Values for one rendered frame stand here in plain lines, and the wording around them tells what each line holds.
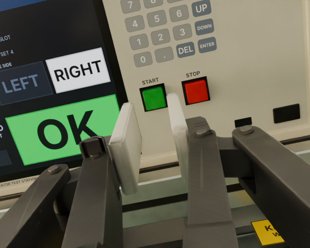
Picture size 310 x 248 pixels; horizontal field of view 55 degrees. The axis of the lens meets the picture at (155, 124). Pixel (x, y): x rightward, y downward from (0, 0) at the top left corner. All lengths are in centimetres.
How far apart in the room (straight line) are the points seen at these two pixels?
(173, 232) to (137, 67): 31
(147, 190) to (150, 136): 5
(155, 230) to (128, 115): 33
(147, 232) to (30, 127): 27
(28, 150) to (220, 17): 21
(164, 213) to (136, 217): 3
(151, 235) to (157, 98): 29
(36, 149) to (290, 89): 24
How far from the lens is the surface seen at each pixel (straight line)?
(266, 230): 28
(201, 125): 16
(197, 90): 27
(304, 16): 29
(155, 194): 28
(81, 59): 27
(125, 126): 16
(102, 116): 28
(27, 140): 31
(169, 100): 19
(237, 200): 29
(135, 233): 50
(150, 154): 29
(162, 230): 49
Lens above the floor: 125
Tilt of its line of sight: 19 degrees down
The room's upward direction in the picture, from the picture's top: 13 degrees counter-clockwise
